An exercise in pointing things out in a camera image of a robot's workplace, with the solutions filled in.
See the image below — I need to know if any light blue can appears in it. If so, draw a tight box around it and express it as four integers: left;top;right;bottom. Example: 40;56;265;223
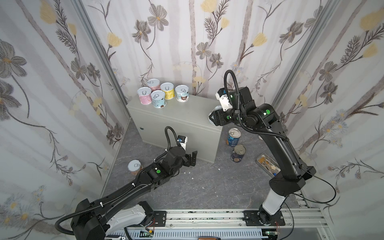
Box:
175;85;189;103

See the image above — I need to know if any yellow can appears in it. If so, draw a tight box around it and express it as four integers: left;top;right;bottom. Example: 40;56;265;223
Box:
160;83;175;100

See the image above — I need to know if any teal can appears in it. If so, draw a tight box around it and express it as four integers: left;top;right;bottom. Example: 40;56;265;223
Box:
151;90;167;109

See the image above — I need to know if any pink can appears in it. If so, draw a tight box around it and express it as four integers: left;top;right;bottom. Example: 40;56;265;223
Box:
147;79;161;91
137;87;152;105

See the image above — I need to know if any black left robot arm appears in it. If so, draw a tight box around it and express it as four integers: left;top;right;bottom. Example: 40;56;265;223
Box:
55;135;198;240

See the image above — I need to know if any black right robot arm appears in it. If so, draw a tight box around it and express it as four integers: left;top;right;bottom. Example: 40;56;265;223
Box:
209;70;316;226

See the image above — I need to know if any grey metal cabinet counter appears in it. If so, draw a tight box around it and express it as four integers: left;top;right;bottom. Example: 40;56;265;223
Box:
127;96;222;163

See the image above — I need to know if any blue can silver lid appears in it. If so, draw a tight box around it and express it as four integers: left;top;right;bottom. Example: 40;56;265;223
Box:
226;128;241;147

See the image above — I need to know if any dark blue can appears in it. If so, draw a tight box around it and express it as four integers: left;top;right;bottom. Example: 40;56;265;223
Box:
231;145;246;163

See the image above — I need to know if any orange can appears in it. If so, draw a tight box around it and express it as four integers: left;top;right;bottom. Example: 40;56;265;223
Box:
128;160;143;176

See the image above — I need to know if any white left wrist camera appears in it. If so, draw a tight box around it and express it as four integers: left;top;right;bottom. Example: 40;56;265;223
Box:
177;135;188;150

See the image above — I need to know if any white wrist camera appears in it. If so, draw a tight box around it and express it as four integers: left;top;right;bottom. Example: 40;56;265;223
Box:
215;88;233;112
177;135;188;150

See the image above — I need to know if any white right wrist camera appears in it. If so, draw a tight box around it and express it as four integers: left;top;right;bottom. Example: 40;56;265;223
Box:
215;88;233;112

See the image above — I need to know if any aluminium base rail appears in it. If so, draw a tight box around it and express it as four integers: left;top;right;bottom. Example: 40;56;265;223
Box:
100;207;334;240

